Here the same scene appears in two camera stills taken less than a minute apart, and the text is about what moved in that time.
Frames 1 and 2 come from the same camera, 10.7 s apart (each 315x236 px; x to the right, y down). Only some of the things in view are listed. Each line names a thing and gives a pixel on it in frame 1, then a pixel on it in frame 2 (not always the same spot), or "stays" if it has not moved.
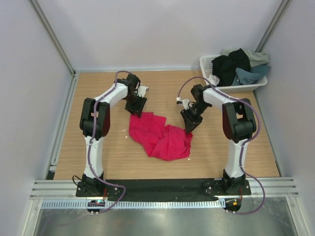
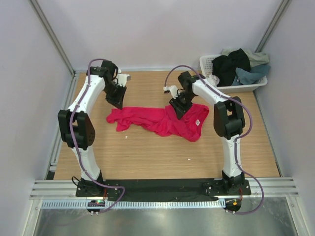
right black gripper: [191, 122] → [180, 110]
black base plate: [165, 190] stays
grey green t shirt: [255, 58] stays
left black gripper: [138, 109] → [117, 101]
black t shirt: [225, 66] stays
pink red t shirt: [166, 141] → [164, 121]
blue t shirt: [243, 77] stays
